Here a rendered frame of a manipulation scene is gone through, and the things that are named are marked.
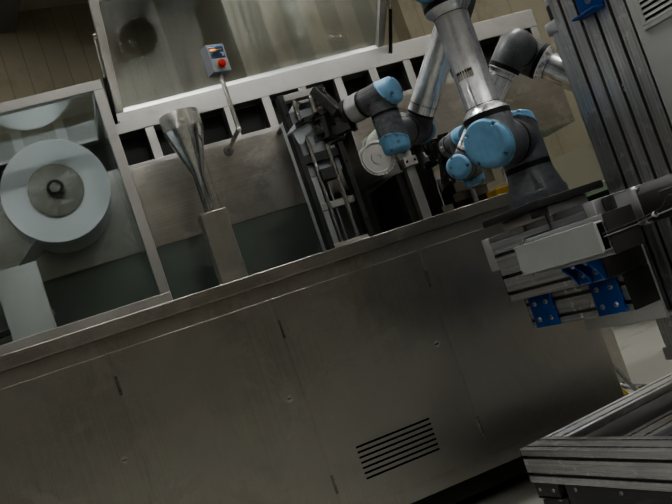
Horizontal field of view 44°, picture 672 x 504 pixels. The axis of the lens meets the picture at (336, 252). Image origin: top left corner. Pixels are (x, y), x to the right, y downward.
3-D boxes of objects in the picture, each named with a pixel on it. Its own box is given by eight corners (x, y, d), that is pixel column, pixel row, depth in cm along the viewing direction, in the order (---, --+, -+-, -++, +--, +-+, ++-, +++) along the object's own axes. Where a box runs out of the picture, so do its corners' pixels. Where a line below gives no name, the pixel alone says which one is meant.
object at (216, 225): (219, 292, 272) (165, 130, 276) (214, 296, 286) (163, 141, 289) (258, 279, 276) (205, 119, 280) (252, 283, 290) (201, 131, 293)
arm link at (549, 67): (657, 136, 239) (490, 58, 255) (657, 139, 253) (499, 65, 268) (678, 98, 236) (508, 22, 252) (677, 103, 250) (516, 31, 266)
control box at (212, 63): (216, 70, 278) (206, 42, 278) (208, 78, 283) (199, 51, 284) (234, 68, 282) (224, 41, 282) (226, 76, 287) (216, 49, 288)
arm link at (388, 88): (394, 104, 209) (383, 72, 210) (360, 121, 216) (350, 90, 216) (409, 104, 216) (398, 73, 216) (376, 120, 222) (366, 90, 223)
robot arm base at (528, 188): (581, 186, 206) (568, 149, 207) (537, 200, 199) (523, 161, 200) (542, 201, 219) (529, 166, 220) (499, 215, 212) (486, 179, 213)
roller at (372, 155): (368, 177, 287) (357, 145, 287) (349, 193, 311) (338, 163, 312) (399, 168, 290) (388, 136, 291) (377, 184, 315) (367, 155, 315)
